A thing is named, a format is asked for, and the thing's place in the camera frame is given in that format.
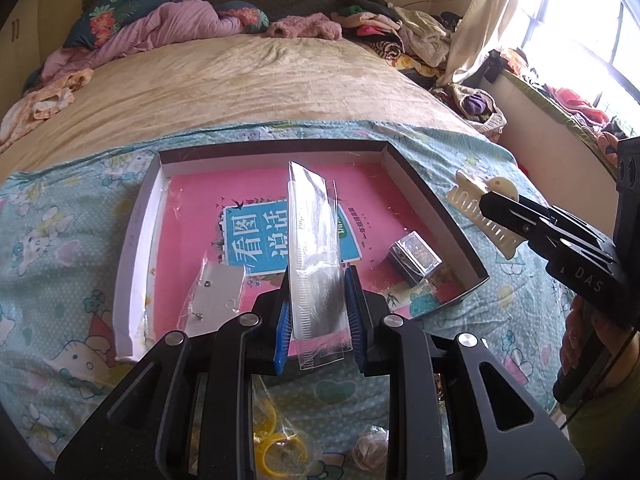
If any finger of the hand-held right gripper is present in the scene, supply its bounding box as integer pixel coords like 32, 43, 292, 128
479, 191, 615, 257
481, 210, 617, 275

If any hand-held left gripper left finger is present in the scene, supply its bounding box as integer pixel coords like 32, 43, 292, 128
55, 271, 296, 480

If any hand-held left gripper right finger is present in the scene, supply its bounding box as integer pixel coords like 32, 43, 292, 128
342, 265, 586, 480

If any cream hair claw clip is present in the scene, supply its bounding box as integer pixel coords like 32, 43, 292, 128
447, 170, 523, 261

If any long clear plastic bag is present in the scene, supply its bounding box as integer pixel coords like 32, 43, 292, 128
287, 160, 352, 374

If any bag of yellow rings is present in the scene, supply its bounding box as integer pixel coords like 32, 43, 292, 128
251, 377, 321, 478

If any shallow cardboard box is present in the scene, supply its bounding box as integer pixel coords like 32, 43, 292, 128
112, 137, 490, 366

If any small clear jewelry box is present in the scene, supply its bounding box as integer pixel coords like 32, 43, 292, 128
387, 231, 445, 288

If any person's right hand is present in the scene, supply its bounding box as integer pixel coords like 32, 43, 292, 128
561, 299, 601, 377

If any bagged earring card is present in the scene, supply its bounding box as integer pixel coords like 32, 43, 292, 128
181, 255, 247, 336

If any woven basket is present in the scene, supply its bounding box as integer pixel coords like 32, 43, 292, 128
435, 82, 508, 141

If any heap of colourful laundry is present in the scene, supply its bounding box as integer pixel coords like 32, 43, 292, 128
500, 47, 632, 161

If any green fuzzy garment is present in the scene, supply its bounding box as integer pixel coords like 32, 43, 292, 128
562, 330, 640, 480

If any pink picture book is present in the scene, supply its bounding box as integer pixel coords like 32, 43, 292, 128
150, 162, 463, 341

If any window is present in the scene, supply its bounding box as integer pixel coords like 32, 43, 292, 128
500, 0, 640, 126

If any cream curtain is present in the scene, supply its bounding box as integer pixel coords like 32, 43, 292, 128
440, 0, 556, 86

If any pile of clothes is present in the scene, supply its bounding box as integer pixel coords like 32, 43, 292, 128
340, 0, 466, 68

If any cartoon cat blanket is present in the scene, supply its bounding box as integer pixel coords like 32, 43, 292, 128
0, 120, 576, 480

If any beige bedsheet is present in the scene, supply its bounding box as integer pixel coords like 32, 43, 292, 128
0, 32, 481, 176

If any pink fuzzy garment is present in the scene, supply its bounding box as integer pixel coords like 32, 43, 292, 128
267, 14, 344, 41

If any dark floral pillow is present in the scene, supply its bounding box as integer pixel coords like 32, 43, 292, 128
75, 0, 187, 51
215, 2, 271, 32

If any purple quilt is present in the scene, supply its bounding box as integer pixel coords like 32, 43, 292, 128
40, 0, 246, 86

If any pink patterned pajamas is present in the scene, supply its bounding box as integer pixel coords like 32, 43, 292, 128
0, 67, 96, 153

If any white wardrobe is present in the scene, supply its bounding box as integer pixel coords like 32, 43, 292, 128
0, 0, 96, 111

